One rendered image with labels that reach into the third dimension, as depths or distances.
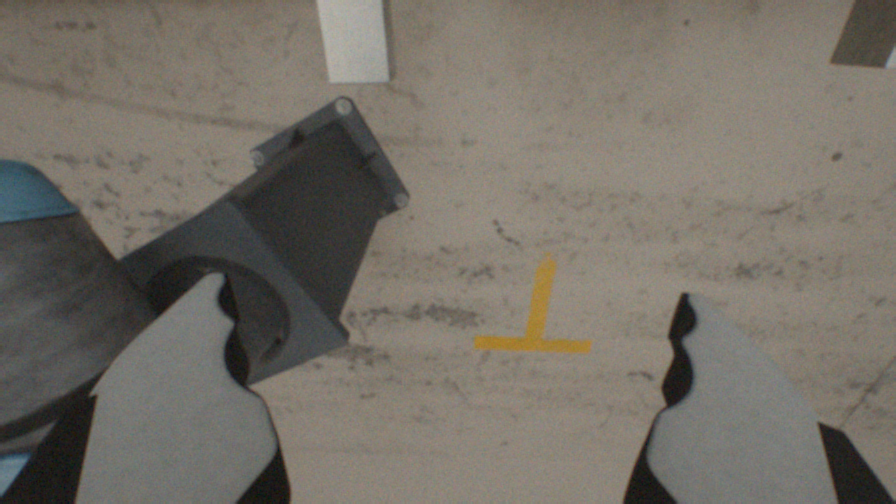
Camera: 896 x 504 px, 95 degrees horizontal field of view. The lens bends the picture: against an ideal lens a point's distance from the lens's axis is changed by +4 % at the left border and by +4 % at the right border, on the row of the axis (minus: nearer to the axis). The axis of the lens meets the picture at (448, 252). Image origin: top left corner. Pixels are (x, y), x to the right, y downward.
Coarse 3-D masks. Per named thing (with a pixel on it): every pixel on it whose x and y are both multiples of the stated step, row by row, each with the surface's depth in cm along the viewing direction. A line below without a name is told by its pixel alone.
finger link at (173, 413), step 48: (192, 288) 10; (144, 336) 9; (192, 336) 9; (144, 384) 8; (192, 384) 8; (240, 384) 8; (96, 432) 7; (144, 432) 7; (192, 432) 7; (240, 432) 7; (96, 480) 6; (144, 480) 6; (192, 480) 6; (240, 480) 6; (288, 480) 7
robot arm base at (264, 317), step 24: (168, 264) 52; (192, 264) 50; (216, 264) 51; (240, 264) 52; (144, 288) 50; (168, 288) 48; (240, 288) 50; (264, 288) 53; (240, 312) 49; (264, 312) 52; (288, 312) 56; (240, 336) 48; (264, 336) 52; (288, 336) 58; (264, 360) 53
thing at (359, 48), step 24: (336, 0) 18; (360, 0) 18; (384, 0) 19; (336, 24) 19; (360, 24) 19; (384, 24) 19; (336, 48) 19; (360, 48) 19; (384, 48) 19; (336, 72) 20; (360, 72) 20; (384, 72) 20
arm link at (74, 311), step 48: (0, 192) 28; (48, 192) 32; (0, 240) 28; (48, 240) 30; (96, 240) 35; (0, 288) 28; (48, 288) 30; (96, 288) 33; (0, 336) 28; (48, 336) 30; (96, 336) 32; (0, 384) 29; (48, 384) 30
